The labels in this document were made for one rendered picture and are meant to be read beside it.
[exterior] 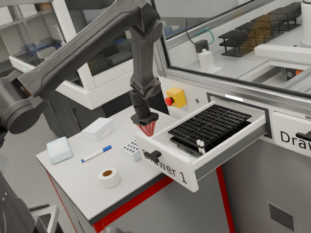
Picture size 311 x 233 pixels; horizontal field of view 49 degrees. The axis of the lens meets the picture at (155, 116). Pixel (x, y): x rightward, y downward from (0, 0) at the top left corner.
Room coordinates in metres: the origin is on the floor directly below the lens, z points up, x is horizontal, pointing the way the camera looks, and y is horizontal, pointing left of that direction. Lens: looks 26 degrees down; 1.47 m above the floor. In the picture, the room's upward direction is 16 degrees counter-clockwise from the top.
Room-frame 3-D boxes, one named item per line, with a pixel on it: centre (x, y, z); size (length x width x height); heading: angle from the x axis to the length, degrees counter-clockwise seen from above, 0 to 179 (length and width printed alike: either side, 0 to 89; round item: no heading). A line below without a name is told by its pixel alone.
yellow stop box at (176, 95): (1.35, -0.10, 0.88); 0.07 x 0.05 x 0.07; 27
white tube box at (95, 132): (1.45, 0.27, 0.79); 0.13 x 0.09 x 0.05; 137
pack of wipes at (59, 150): (1.37, 0.45, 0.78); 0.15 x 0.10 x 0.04; 14
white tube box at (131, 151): (1.20, 0.10, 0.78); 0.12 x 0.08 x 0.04; 123
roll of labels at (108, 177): (1.05, 0.22, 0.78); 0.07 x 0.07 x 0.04
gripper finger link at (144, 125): (1.21, 0.05, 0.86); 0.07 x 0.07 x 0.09; 37
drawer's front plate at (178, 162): (0.92, 0.01, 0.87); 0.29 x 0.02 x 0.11; 27
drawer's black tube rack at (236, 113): (1.01, -0.16, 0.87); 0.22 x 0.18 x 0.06; 117
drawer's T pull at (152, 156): (0.90, 0.04, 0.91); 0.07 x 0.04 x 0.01; 27
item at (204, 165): (1.01, -0.17, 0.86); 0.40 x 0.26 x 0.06; 117
